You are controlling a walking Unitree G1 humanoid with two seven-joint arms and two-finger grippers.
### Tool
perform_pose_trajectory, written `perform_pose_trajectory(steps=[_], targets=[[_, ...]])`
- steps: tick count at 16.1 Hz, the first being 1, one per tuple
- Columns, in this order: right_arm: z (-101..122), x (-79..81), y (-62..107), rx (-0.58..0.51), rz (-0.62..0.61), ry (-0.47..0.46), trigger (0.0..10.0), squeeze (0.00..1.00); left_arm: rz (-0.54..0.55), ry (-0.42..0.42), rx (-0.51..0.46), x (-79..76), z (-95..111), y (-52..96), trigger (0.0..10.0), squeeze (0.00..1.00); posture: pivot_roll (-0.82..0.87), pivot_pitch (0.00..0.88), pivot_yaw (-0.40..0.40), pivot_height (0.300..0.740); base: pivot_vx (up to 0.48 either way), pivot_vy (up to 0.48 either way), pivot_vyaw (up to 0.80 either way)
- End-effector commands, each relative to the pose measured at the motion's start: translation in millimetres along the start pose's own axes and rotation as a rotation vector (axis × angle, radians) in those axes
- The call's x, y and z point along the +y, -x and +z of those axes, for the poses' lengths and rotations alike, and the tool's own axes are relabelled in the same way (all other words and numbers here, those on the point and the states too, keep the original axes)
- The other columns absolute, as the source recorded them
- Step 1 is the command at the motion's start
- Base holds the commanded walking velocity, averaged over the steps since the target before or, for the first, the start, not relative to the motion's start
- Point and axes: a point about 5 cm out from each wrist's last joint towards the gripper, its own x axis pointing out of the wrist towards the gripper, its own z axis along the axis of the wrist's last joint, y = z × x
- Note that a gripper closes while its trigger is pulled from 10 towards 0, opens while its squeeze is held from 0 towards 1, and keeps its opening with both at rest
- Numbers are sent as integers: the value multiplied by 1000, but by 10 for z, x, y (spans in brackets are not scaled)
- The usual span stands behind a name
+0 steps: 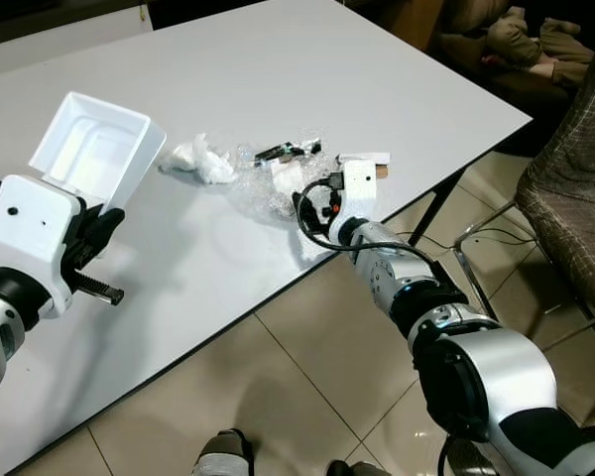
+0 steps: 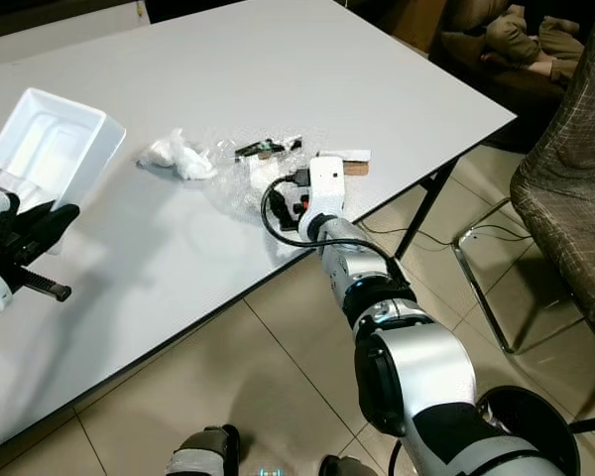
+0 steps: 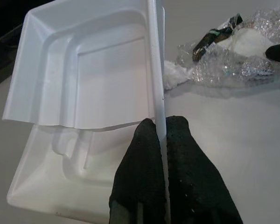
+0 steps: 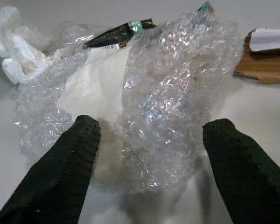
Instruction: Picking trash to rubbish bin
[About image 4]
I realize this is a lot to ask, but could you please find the white paper on cardboard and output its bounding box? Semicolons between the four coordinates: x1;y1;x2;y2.
249;28;280;52

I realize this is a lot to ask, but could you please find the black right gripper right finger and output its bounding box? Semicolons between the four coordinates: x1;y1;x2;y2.
202;118;280;224

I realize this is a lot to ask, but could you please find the torn brown cardboard piece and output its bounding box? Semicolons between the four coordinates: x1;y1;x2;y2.
233;29;280;84

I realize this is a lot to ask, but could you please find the clear bubble wrap sheet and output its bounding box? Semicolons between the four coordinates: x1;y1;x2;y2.
13;6;245;195

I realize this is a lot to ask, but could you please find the crumpled white plastic bag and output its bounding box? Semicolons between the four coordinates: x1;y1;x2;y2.
0;6;61;85

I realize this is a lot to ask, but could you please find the black and green wrapper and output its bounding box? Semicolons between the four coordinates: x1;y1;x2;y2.
83;18;157;50

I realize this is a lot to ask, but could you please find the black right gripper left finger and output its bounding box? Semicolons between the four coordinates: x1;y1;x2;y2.
0;115;101;224

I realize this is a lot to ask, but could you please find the white paper sheet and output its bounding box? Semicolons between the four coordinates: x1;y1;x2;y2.
56;48;140;122

